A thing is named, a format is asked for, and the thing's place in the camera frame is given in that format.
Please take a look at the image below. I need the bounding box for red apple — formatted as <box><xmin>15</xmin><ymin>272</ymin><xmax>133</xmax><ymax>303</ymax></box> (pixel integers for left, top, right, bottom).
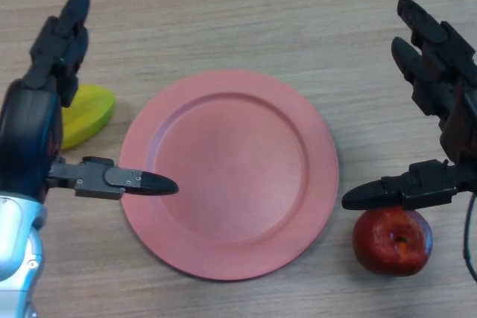
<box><xmin>352</xmin><ymin>208</ymin><xmax>434</xmax><ymax>277</ymax></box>

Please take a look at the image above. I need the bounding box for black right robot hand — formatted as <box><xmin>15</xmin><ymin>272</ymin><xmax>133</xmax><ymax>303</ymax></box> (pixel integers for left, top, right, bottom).
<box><xmin>341</xmin><ymin>0</ymin><xmax>477</xmax><ymax>212</ymax></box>

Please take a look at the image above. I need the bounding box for pink round plate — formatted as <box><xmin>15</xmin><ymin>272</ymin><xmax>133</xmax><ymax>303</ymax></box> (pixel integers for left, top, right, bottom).
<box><xmin>118</xmin><ymin>69</ymin><xmax>340</xmax><ymax>282</ymax></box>

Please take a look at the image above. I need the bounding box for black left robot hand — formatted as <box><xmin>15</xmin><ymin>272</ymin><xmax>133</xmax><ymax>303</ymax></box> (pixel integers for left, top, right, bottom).
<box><xmin>0</xmin><ymin>0</ymin><xmax>180</xmax><ymax>202</ymax></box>

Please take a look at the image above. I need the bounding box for yellow green starfruit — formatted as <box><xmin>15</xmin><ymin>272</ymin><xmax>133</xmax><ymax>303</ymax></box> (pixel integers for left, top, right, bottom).
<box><xmin>60</xmin><ymin>83</ymin><xmax>116</xmax><ymax>151</ymax></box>

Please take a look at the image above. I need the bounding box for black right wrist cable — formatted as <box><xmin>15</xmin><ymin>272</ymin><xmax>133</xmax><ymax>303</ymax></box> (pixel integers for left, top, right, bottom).
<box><xmin>463</xmin><ymin>191</ymin><xmax>477</xmax><ymax>285</ymax></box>

